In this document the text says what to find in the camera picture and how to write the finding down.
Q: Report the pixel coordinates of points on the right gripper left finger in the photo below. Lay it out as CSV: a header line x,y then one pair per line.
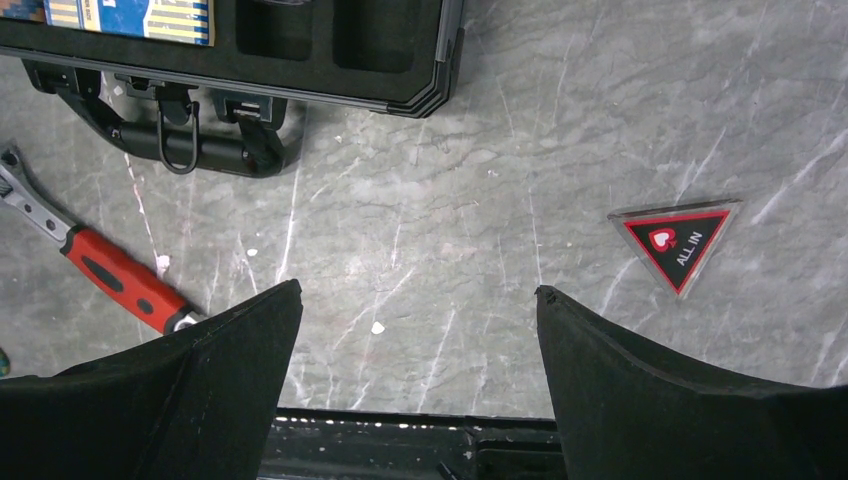
x,y
194,404

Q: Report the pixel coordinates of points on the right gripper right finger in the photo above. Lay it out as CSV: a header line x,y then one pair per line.
x,y
627,407

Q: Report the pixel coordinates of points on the black poker set case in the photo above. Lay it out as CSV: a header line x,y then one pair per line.
x,y
220,108

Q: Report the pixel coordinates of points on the blue texas holdem card box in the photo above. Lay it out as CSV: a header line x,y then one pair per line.
x,y
179,21

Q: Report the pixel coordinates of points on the green poker chip bottom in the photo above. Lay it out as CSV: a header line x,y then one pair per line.
x,y
5,364

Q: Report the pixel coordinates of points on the triangular all in button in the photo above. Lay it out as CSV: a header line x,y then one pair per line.
x,y
675,241

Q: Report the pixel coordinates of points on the blue orange chip stack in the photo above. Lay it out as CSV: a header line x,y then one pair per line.
x,y
23,10

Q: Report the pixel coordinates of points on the red handled adjustable wrench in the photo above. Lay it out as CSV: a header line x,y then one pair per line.
x,y
130,284

